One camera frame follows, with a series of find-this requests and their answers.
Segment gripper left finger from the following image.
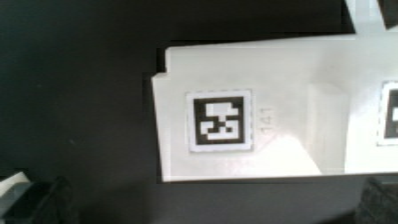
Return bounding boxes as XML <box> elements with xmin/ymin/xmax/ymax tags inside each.
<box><xmin>0</xmin><ymin>172</ymin><xmax>77</xmax><ymax>224</ymax></box>

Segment white front fence rail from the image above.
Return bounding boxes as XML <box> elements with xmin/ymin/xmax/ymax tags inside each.
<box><xmin>344</xmin><ymin>0</ymin><xmax>398</xmax><ymax>35</ymax></box>

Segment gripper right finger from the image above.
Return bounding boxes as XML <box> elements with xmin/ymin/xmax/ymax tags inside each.
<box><xmin>353</xmin><ymin>177</ymin><xmax>398</xmax><ymax>224</ymax></box>

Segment white door panel with handle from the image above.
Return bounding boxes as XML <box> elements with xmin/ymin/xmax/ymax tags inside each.
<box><xmin>152</xmin><ymin>33</ymin><xmax>398</xmax><ymax>182</ymax></box>

